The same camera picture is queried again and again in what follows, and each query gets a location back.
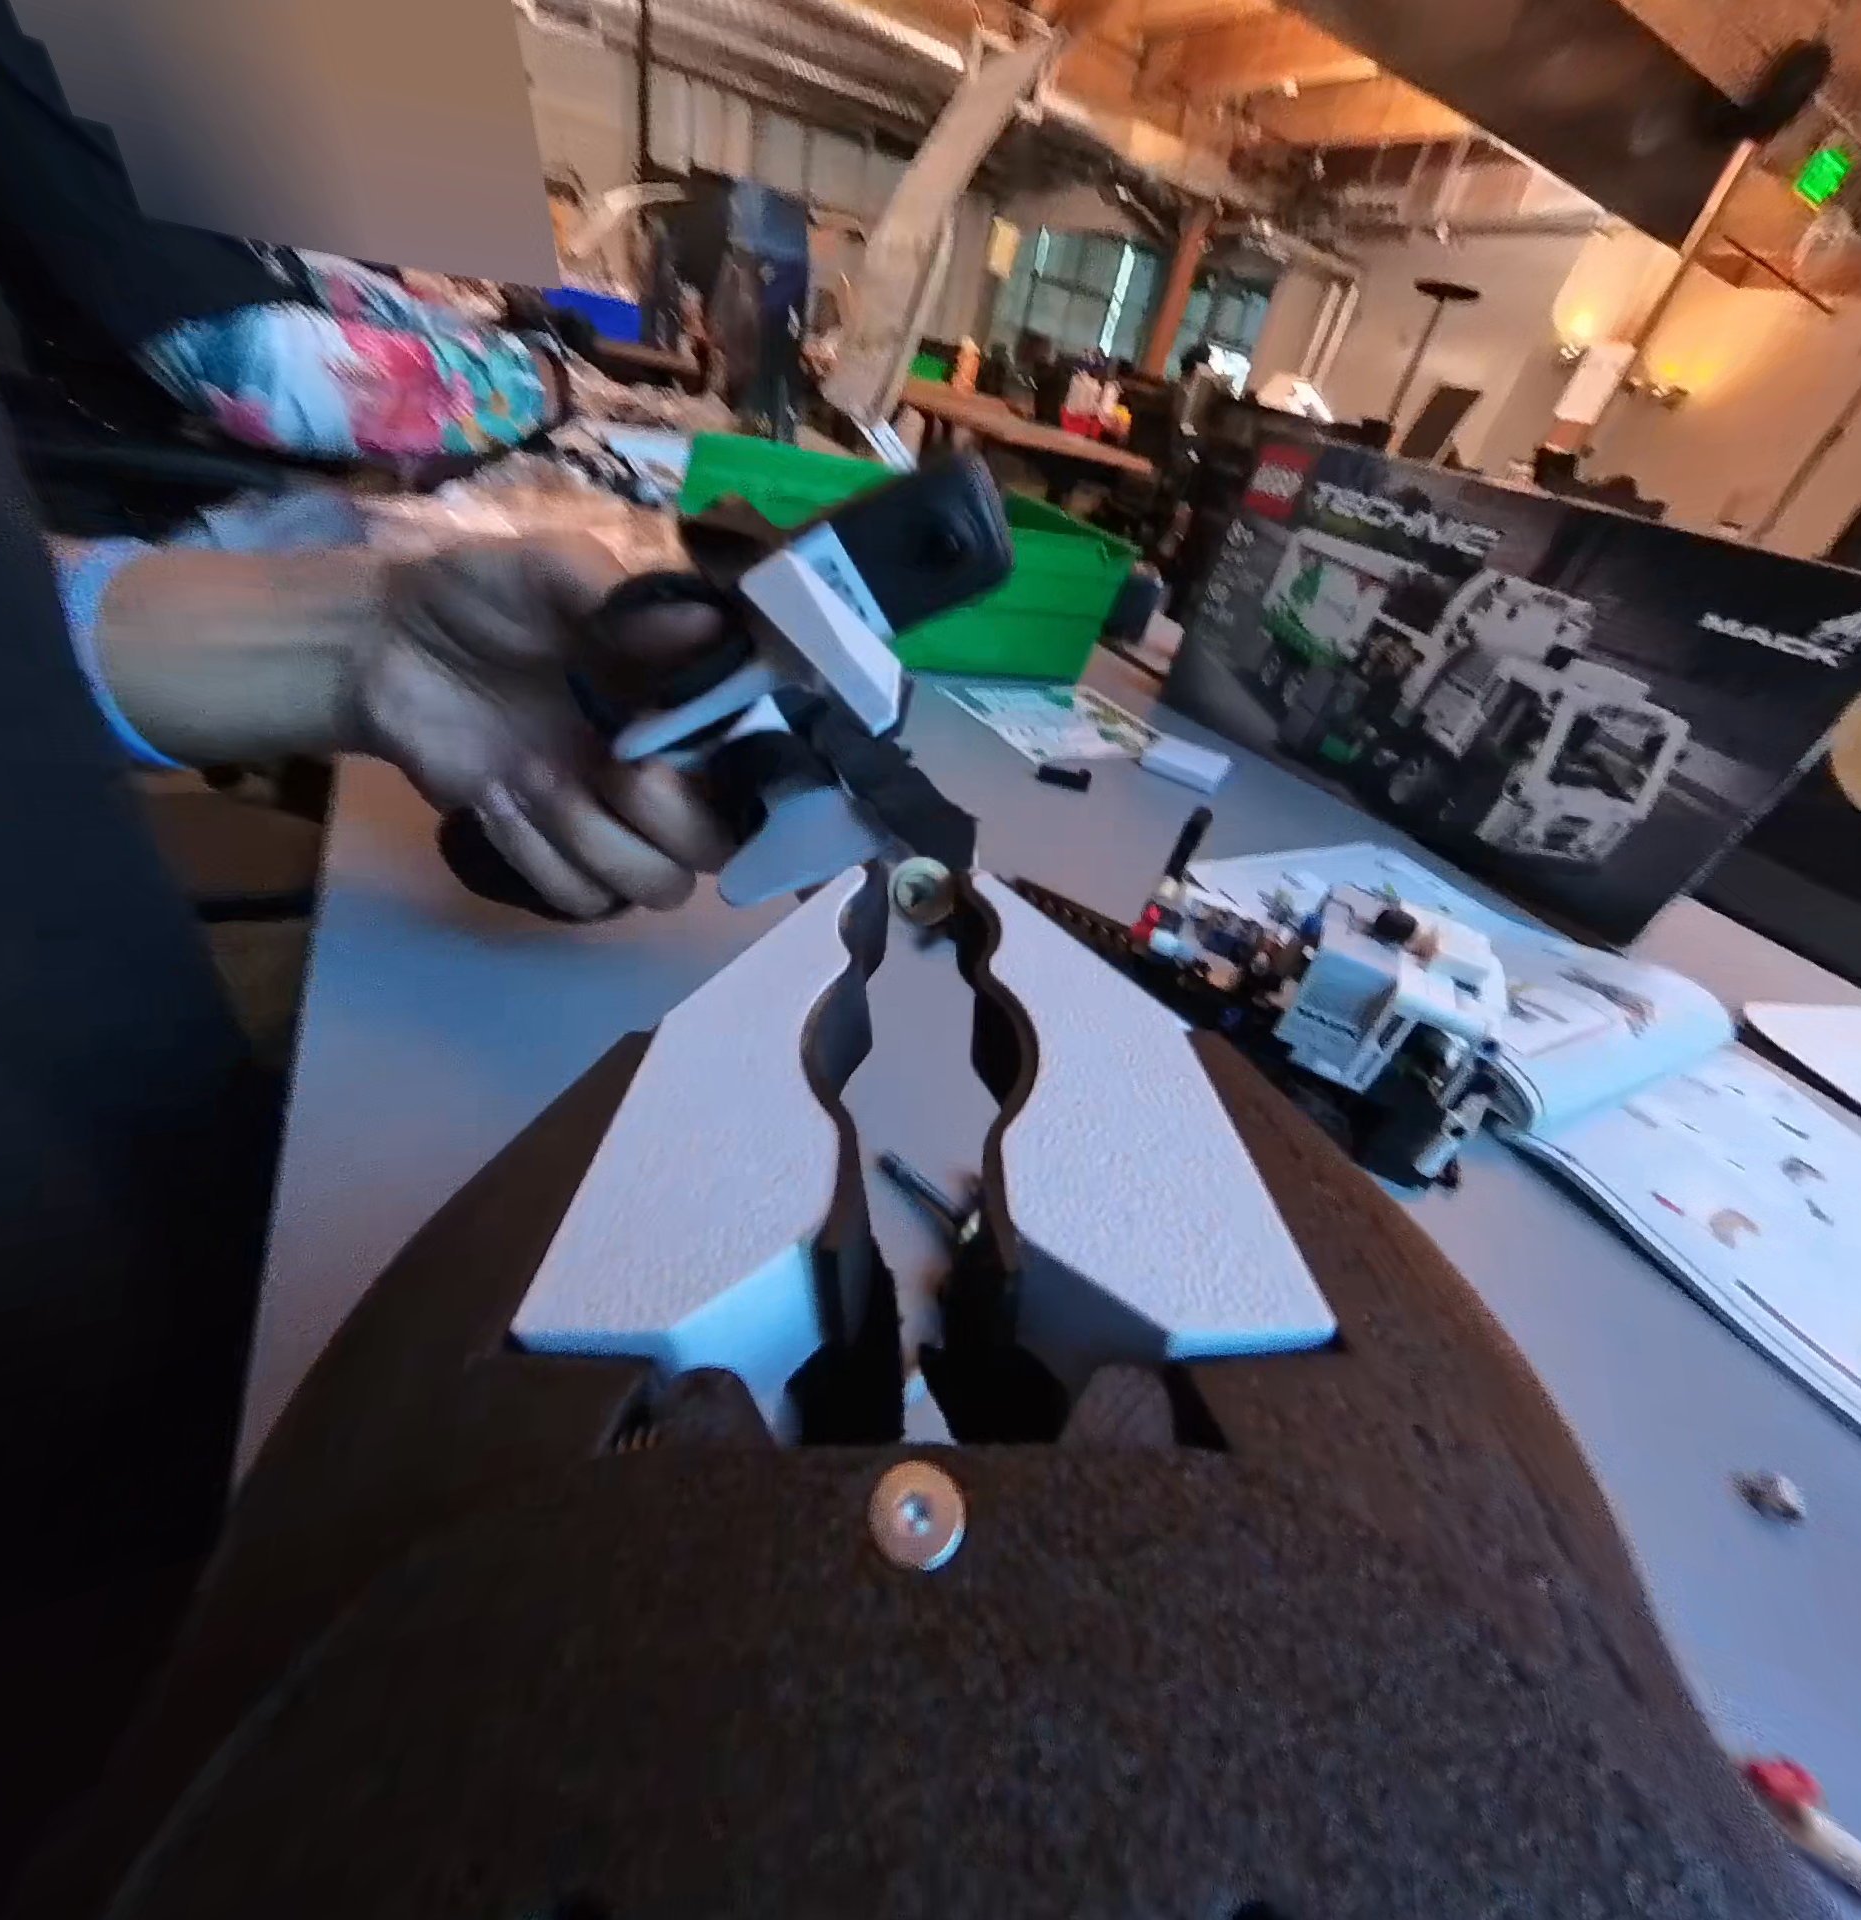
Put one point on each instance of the person's left hand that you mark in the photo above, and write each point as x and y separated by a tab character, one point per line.
482	675

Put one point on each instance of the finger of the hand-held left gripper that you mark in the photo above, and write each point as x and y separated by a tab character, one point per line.
833	639
794	854

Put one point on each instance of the person's left forearm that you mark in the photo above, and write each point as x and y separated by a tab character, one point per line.
240	652

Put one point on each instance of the printed paper leaflet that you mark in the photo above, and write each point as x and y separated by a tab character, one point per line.
1057	721

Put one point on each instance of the round tan lego bush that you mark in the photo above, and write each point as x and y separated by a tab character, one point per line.
923	890

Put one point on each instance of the wooden table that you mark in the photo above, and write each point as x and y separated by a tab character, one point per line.
1023	427

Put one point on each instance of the small white box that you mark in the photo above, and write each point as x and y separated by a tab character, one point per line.
1186	764

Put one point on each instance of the red tan blue lego axle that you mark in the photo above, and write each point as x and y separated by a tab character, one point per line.
1806	1816

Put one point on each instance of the dark lego set box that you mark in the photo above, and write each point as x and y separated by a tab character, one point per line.
1472	675

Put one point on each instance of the person's black clothing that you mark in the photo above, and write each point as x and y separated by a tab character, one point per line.
77	1200

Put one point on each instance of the floral printed cloth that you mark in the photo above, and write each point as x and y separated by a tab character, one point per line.
361	366

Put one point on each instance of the green exit sign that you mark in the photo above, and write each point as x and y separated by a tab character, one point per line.
1827	173

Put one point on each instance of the blue wristband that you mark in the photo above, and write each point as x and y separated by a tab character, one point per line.
89	660

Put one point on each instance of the green plastic bin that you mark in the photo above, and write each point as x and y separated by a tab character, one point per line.
1023	599

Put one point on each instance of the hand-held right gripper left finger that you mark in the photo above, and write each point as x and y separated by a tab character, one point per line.
691	1169

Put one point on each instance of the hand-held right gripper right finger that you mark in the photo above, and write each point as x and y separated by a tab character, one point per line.
1154	1186

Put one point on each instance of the white tray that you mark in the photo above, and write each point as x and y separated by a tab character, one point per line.
1832	1057

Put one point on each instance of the small grey lego piece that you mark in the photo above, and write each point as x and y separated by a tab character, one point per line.
1774	1497

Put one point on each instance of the open instruction booklet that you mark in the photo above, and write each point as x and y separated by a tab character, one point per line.
1666	1142

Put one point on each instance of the white lego truck model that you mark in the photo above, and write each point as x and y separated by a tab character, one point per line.
1366	1004

